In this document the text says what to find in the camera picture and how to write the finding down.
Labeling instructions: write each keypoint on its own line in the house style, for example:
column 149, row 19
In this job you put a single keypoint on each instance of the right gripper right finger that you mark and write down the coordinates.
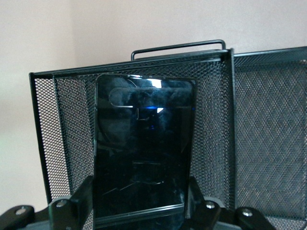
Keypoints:
column 204, row 215

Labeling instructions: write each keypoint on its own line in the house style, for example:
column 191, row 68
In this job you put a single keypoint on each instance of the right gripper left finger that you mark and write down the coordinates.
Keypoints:
column 72, row 213

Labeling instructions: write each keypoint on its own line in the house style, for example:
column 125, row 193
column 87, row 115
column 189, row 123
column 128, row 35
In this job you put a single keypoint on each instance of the black slab smartphone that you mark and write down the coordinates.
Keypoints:
column 144, row 143

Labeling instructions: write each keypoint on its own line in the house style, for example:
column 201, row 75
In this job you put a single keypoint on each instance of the black mesh two-tier tray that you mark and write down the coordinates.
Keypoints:
column 263, row 119

